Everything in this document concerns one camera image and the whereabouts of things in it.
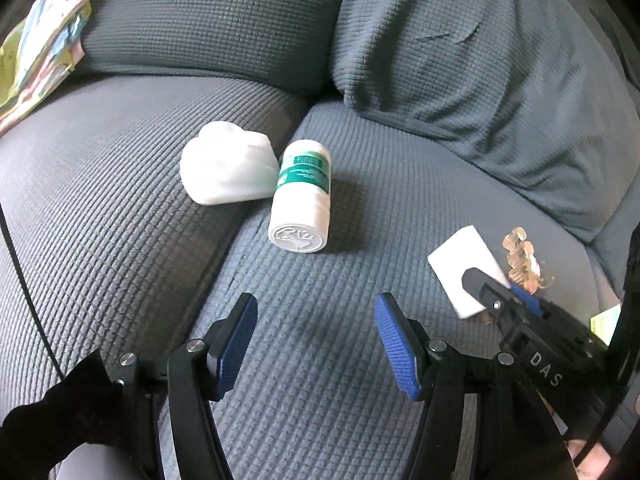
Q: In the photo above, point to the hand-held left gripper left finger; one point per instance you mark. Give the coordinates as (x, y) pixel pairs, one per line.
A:
(235, 347)

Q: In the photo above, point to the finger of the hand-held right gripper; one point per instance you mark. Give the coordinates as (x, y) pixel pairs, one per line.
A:
(525, 300)
(487, 292)

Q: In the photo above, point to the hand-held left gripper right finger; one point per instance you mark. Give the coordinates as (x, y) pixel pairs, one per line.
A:
(397, 352)

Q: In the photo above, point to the person's right hand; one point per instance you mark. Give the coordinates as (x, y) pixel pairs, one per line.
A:
(582, 452)

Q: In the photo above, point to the clear hair claw clip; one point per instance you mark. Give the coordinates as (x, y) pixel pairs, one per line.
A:
(522, 260)

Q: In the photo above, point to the green packet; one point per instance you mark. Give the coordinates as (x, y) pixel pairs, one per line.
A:
(605, 325)

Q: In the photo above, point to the white pill bottle green label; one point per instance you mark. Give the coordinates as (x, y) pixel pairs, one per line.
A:
(302, 195)

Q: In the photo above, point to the dark cloth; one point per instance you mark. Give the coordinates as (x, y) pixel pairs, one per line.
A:
(55, 410)

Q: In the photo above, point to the grey sofa back cushion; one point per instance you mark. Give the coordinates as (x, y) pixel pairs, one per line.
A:
(475, 75)
(215, 15)

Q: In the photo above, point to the colourful printed cloth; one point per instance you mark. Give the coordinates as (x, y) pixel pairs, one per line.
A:
(40, 40)

